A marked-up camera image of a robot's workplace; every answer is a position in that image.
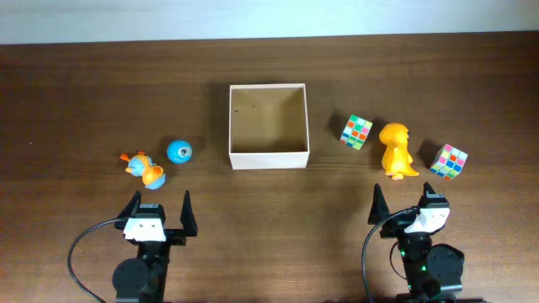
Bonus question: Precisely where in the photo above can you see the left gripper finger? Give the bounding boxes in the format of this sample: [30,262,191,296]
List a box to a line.
[180,190,198,237]
[117,191,141,219]

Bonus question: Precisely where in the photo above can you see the rubik's cube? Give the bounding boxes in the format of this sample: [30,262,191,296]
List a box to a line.
[339,114,372,150]
[430,144,468,180]

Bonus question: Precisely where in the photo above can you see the orange dinosaur toy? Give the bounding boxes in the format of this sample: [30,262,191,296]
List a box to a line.
[379,123,419,180]

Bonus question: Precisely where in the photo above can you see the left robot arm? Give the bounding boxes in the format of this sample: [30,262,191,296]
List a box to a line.
[112,191,198,303]

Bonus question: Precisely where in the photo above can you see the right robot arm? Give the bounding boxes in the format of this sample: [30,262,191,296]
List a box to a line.
[361,183,465,303]

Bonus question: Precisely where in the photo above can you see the cardboard box container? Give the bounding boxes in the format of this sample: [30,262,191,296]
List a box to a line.
[228,83,310,170]

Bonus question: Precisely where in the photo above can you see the orange blue duck toy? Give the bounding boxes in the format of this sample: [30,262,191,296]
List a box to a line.
[120,151,166,190]

